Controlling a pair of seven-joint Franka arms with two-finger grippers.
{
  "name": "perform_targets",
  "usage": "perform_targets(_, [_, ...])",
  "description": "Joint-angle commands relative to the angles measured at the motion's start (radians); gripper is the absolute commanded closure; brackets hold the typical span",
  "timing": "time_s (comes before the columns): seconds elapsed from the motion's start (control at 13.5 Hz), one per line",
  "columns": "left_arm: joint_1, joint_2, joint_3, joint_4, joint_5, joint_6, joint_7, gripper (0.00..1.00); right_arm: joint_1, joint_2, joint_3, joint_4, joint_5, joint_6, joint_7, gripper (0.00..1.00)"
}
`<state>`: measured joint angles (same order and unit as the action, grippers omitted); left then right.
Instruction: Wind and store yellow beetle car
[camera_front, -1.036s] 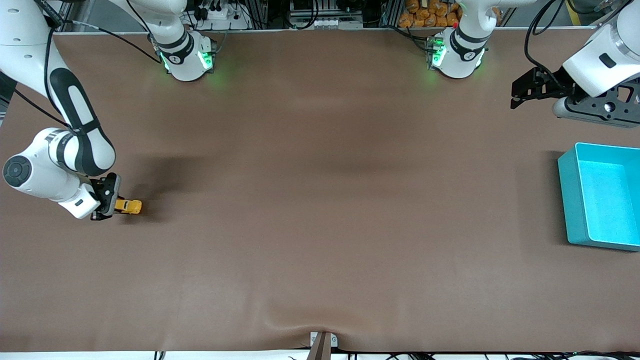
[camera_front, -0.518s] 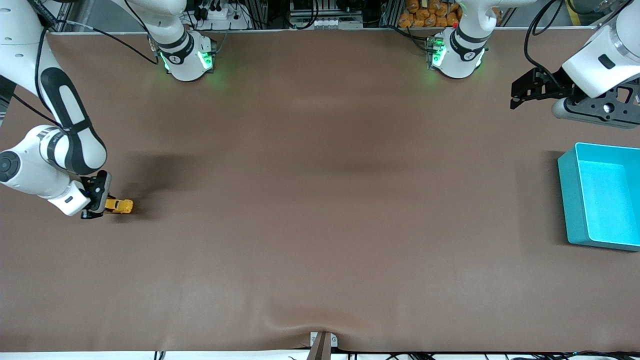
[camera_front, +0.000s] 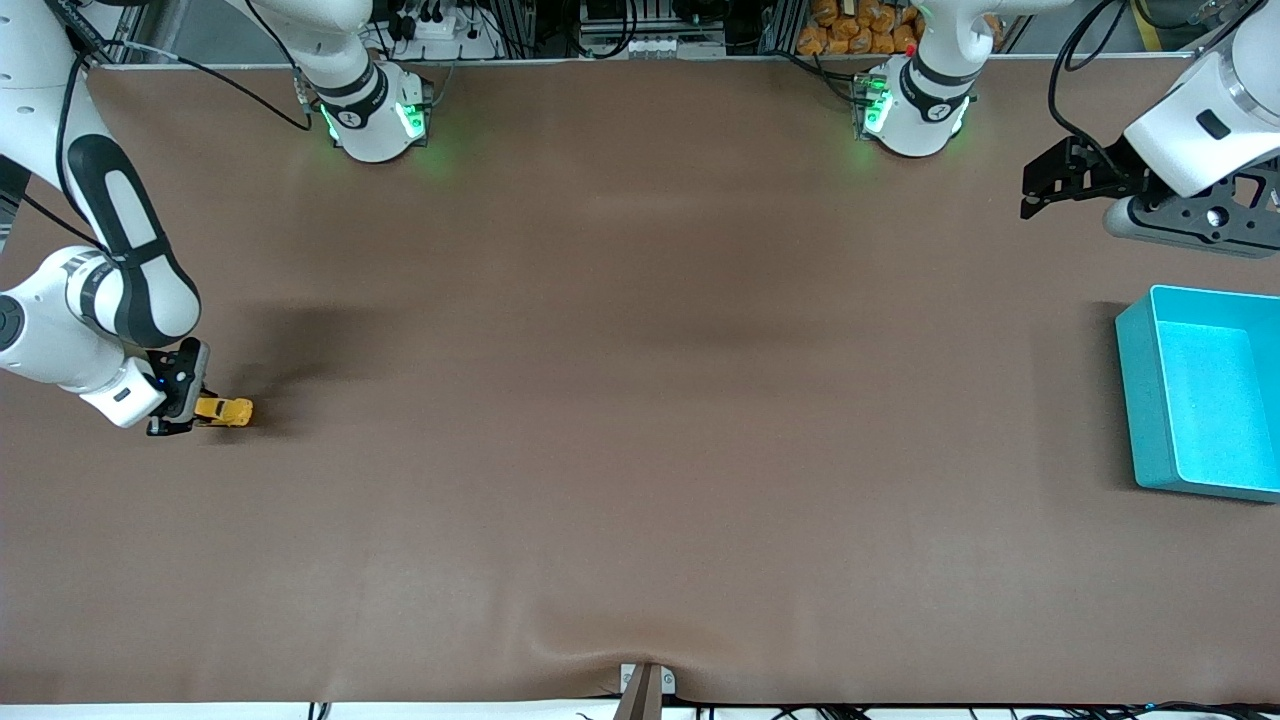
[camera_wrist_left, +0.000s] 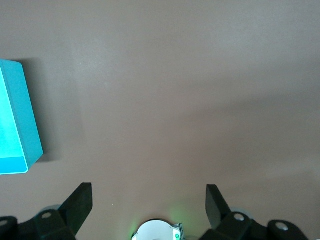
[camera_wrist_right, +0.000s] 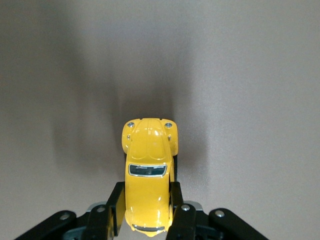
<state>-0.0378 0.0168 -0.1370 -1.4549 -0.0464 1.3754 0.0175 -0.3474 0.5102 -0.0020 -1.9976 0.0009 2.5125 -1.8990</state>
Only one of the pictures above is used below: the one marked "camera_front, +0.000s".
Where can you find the yellow toy beetle car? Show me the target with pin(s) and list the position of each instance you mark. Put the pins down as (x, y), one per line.
(228, 411)

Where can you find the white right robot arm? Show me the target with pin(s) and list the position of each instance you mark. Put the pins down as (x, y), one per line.
(30, 110)

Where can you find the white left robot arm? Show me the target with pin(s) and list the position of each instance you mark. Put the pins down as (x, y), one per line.
(935, 110)

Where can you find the teal plastic storage bin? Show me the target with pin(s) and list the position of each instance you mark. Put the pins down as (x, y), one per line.
(1150, 400)

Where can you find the bag of orange items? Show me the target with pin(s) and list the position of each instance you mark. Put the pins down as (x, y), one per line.
(850, 35)

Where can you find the white terminal block row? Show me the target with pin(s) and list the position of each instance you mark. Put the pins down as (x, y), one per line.
(650, 45)

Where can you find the white power strip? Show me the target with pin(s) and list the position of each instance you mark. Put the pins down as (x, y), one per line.
(440, 35)

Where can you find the brown table mat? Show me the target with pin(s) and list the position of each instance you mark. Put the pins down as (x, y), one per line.
(640, 400)

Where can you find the aluminium frame post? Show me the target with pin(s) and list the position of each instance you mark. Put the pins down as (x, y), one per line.
(130, 35)

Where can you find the grey metal table edge rail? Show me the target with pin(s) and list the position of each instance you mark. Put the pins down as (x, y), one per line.
(560, 61)

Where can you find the metal table clamp bracket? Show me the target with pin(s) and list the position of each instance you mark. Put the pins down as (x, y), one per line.
(645, 690)

